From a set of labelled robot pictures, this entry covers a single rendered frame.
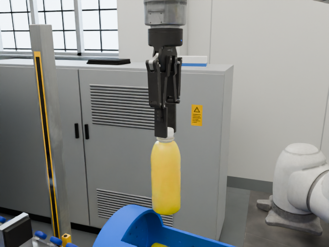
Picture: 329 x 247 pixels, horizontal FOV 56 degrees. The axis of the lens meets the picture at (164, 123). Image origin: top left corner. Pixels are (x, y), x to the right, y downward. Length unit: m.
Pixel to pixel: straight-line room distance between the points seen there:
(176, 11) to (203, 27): 2.67
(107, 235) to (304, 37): 2.81
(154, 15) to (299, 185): 0.71
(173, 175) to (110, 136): 1.68
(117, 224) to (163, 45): 0.42
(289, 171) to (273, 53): 2.25
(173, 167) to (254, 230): 0.52
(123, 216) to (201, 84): 1.39
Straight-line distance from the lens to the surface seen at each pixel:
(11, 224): 1.13
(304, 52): 3.26
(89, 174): 2.59
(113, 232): 0.76
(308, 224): 1.20
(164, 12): 0.64
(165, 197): 0.74
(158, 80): 0.63
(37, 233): 1.25
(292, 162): 1.09
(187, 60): 2.20
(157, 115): 0.67
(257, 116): 3.34
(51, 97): 1.31
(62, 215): 1.50
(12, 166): 3.08
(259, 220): 1.20
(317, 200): 1.05
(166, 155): 0.70
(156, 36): 0.65
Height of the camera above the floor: 1.65
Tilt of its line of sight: 16 degrees down
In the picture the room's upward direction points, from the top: straight up
